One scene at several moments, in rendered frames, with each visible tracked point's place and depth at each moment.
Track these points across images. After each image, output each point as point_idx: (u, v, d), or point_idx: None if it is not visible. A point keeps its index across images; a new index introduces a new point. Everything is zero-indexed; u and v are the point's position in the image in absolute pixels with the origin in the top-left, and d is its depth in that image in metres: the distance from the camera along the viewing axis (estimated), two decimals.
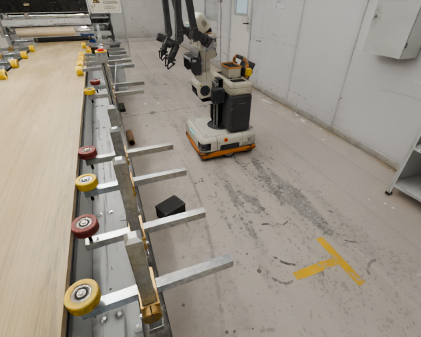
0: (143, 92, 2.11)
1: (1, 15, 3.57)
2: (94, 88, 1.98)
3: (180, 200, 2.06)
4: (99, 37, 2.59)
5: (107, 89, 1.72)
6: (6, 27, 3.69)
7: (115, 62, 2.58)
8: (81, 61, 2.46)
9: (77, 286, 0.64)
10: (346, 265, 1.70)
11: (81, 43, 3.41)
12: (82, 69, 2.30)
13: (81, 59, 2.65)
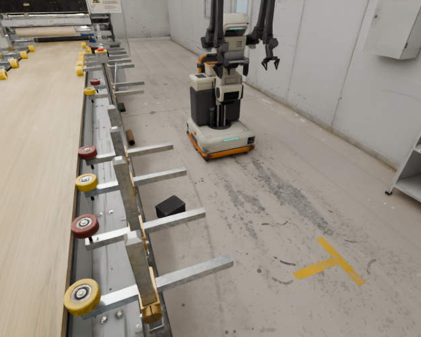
0: (143, 92, 2.11)
1: (1, 15, 3.57)
2: (94, 88, 1.98)
3: (180, 200, 2.06)
4: (99, 37, 2.59)
5: (107, 89, 1.72)
6: (6, 27, 3.69)
7: (115, 62, 2.58)
8: (81, 61, 2.46)
9: (77, 286, 0.64)
10: (346, 265, 1.70)
11: (81, 43, 3.41)
12: (82, 69, 2.30)
13: (81, 59, 2.65)
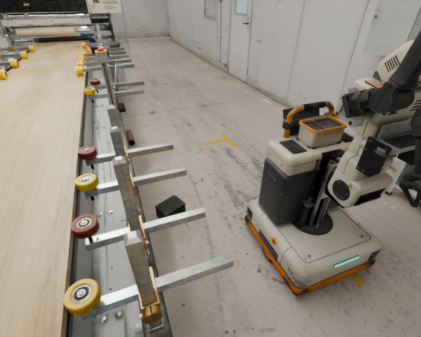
0: (143, 92, 2.11)
1: (1, 15, 3.57)
2: (94, 88, 1.98)
3: (180, 200, 2.06)
4: (99, 37, 2.59)
5: (107, 89, 1.72)
6: (6, 27, 3.69)
7: (115, 62, 2.58)
8: (81, 61, 2.46)
9: (77, 286, 0.64)
10: None
11: (81, 43, 3.41)
12: (82, 69, 2.30)
13: (81, 59, 2.65)
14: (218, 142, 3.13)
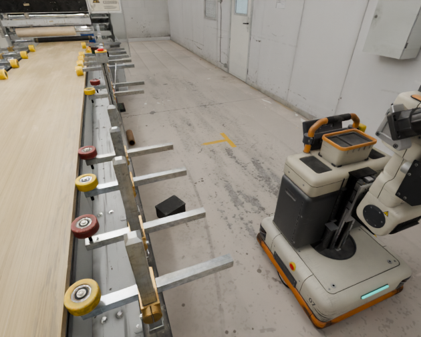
0: (143, 92, 2.11)
1: (1, 15, 3.57)
2: (94, 88, 1.98)
3: (180, 200, 2.06)
4: (99, 37, 2.59)
5: (107, 89, 1.72)
6: (6, 27, 3.69)
7: (115, 62, 2.58)
8: (81, 61, 2.46)
9: (77, 286, 0.64)
10: None
11: (81, 43, 3.41)
12: (82, 69, 2.30)
13: (81, 59, 2.65)
14: (218, 142, 3.13)
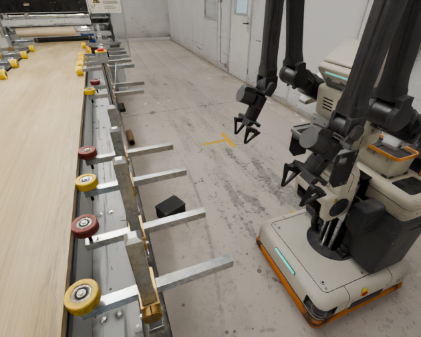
0: (143, 92, 2.11)
1: (1, 15, 3.57)
2: (94, 88, 1.98)
3: (180, 200, 2.06)
4: (99, 37, 2.59)
5: (107, 89, 1.72)
6: (6, 27, 3.69)
7: (115, 62, 2.58)
8: (81, 61, 2.46)
9: (77, 286, 0.64)
10: None
11: (81, 43, 3.41)
12: (82, 69, 2.30)
13: (81, 59, 2.65)
14: (218, 142, 3.13)
